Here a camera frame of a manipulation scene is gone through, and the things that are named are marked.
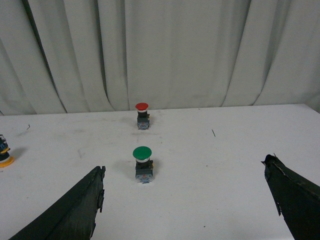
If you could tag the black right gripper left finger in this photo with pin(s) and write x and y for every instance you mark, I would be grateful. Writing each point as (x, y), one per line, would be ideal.
(73, 216)

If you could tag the green mushroom push button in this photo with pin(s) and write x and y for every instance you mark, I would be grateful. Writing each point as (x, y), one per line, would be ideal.
(144, 165)

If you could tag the grey curtain backdrop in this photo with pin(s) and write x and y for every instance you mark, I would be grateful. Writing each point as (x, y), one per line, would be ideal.
(76, 56)

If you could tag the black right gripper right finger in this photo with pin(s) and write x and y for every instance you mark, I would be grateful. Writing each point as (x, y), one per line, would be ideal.
(296, 198)

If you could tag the red mushroom push button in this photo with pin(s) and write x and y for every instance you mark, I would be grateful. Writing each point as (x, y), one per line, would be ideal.
(143, 117)

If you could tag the yellow mushroom push button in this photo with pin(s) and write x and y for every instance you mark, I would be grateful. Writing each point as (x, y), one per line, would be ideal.
(5, 158)

